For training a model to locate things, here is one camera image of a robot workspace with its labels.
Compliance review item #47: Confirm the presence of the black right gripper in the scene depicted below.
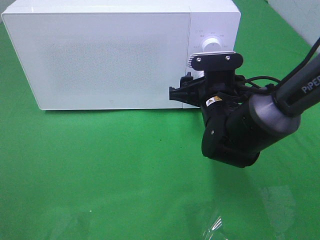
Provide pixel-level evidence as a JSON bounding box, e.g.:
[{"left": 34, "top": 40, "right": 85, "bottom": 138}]
[{"left": 169, "top": 71, "right": 240, "bottom": 109}]

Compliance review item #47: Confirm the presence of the green table cover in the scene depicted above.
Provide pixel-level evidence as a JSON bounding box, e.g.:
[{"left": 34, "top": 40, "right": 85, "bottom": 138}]
[{"left": 0, "top": 24, "right": 320, "bottom": 240}]

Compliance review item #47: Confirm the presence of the white round knob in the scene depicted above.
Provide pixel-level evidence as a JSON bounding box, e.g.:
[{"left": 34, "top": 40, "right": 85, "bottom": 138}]
[
  {"left": 201, "top": 36, "right": 222, "bottom": 53},
  {"left": 196, "top": 70, "right": 205, "bottom": 79}
]

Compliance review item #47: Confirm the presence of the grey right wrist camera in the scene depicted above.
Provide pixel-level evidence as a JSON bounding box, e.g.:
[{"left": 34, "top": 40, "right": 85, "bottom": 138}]
[{"left": 188, "top": 51, "right": 244, "bottom": 72}]

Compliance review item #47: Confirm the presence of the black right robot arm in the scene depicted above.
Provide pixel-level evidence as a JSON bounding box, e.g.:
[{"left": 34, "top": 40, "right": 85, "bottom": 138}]
[{"left": 169, "top": 42, "right": 320, "bottom": 168}]

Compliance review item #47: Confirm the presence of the white microwave oven body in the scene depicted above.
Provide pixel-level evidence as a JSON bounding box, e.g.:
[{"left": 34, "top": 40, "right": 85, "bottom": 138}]
[{"left": 1, "top": 0, "right": 241, "bottom": 109}]

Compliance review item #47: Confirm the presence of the white wall panel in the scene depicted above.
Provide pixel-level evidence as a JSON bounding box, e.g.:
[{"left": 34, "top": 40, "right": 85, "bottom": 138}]
[{"left": 264, "top": 0, "right": 320, "bottom": 47}]

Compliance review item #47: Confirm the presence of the white microwave door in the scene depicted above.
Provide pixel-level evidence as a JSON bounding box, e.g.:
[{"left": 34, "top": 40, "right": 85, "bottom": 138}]
[{"left": 3, "top": 13, "right": 190, "bottom": 110}]

